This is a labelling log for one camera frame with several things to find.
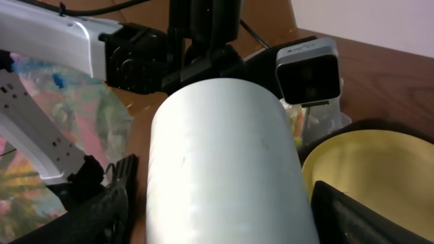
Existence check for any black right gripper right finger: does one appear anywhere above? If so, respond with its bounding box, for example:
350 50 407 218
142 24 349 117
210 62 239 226
311 181 430 244

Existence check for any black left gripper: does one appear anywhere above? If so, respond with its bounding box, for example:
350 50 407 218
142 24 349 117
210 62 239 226
98 0 281 96

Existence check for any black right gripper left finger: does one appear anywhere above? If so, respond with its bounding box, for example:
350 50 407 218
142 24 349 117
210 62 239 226
13 154 138 244

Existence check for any yellow plate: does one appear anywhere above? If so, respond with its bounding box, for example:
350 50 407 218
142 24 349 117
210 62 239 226
302 129 433 241

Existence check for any white green cup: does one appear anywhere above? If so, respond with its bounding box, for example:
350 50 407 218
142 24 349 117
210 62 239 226
146 79 319 243

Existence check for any green snack wrapper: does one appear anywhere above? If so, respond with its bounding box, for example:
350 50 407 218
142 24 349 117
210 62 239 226
286 105 306 147

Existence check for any clear plastic bin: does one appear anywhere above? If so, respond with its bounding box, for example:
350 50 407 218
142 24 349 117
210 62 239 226
280 98 351 148

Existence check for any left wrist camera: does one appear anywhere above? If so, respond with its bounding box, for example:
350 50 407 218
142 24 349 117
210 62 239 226
275 37 342 105

